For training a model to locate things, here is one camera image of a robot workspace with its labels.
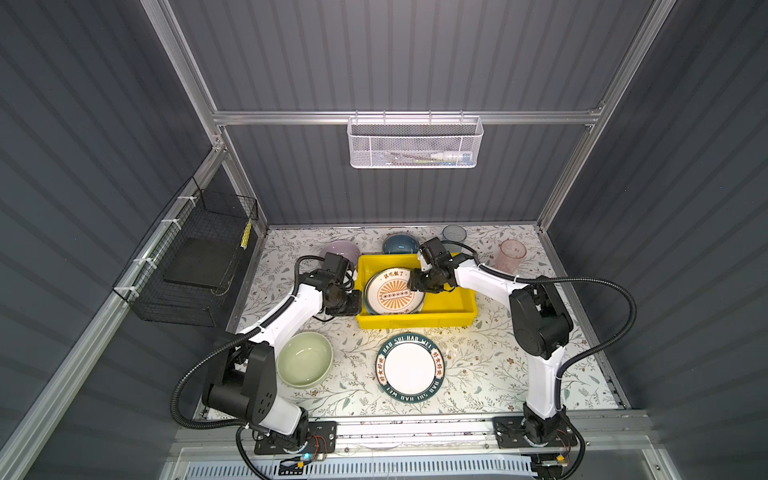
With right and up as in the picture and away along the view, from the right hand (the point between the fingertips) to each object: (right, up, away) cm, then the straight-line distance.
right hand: (415, 286), depth 97 cm
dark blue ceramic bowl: (-4, +14, +15) cm, 21 cm away
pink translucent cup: (+30, +10, -4) cm, 32 cm away
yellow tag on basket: (-48, +16, -14) cm, 53 cm away
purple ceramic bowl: (-26, +13, +15) cm, 33 cm away
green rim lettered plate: (-2, -22, -12) cm, 25 cm away
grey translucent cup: (+15, +18, +8) cm, 25 cm away
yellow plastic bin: (+13, -7, -1) cm, 15 cm away
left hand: (-17, -5, -9) cm, 20 cm away
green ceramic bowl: (-32, -20, -12) cm, 40 cm away
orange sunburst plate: (-9, -2, +1) cm, 9 cm away
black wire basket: (-57, +6, -26) cm, 63 cm away
